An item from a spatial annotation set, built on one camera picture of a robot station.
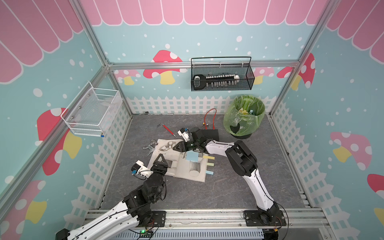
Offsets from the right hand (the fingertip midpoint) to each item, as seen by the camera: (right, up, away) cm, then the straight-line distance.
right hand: (175, 148), depth 95 cm
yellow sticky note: (+22, -6, +1) cm, 23 cm away
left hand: (-3, -3, -20) cm, 20 cm away
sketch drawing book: (+3, -11, -4) cm, 12 cm away
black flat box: (+26, +8, +12) cm, 29 cm away
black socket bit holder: (+16, +41, -5) cm, 44 cm away
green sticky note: (+22, -10, -2) cm, 24 cm away
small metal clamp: (-17, 0, +5) cm, 17 cm away
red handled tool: (-8, +12, +18) cm, 23 cm away
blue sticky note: (+11, -5, -1) cm, 12 cm away
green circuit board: (-12, -39, -22) cm, 47 cm away
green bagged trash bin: (+41, +20, -8) cm, 46 cm away
